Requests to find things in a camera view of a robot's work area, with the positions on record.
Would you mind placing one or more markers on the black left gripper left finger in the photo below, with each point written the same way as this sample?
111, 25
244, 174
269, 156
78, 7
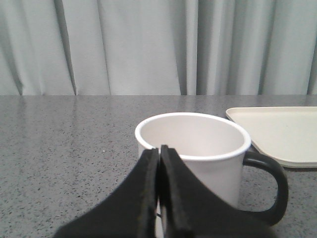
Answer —
128, 212

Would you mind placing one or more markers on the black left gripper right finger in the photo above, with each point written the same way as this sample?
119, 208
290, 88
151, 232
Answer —
190, 210

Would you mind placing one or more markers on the white smiley mug black handle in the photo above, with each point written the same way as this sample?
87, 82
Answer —
216, 150

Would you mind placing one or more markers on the cream rectangular plastic tray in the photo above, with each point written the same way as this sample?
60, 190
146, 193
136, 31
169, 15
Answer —
287, 134

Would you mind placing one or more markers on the pale grey curtain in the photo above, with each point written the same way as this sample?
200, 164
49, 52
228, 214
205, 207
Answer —
158, 47

